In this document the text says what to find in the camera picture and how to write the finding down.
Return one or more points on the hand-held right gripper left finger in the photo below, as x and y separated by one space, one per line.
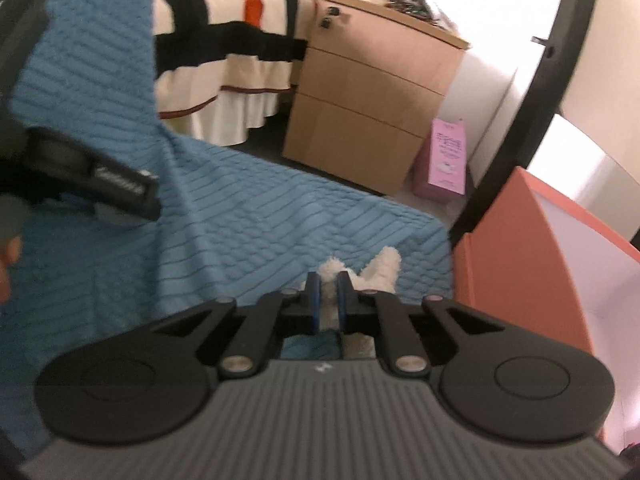
313 305

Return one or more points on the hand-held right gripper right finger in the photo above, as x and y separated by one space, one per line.
343 305

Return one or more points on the white plush toy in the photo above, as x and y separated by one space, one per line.
385 270

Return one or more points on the orange cardboard box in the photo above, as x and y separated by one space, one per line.
510 260

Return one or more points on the person's left hand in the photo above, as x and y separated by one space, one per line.
7 265

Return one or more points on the blue textured blanket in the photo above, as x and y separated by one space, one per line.
250 210

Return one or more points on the pink paper bag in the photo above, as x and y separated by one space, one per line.
442 160

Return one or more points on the red black white striped blanket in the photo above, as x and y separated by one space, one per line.
225 60

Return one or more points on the wooden bedside cabinet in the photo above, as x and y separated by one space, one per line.
360 110

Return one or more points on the clutter on cabinet top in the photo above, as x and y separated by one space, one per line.
412 2

